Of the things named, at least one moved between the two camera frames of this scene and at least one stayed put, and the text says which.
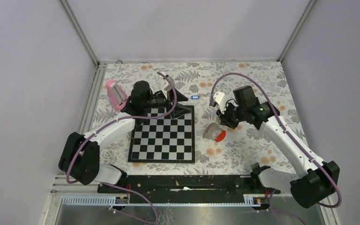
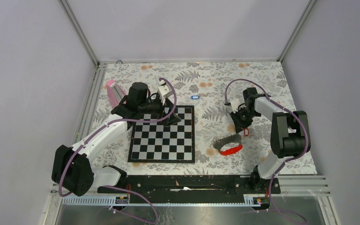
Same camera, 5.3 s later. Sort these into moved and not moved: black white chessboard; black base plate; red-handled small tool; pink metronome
Moved: red-handled small tool
Not moved: black white chessboard; pink metronome; black base plate
